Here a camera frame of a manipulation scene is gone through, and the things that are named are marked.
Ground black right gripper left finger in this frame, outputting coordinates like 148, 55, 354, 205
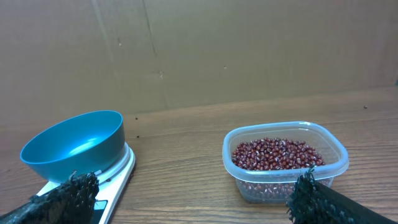
1, 172, 100, 224

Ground red adzuki beans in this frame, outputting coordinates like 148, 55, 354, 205
232, 138, 326, 202

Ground blue plastic bowl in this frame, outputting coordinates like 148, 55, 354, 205
20, 110, 125, 183

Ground clear plastic bean container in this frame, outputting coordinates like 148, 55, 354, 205
222, 121, 349, 203

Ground brown cardboard backdrop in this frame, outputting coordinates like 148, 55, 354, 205
1, 1, 397, 126

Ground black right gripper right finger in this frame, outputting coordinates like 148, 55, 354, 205
287, 166, 397, 224

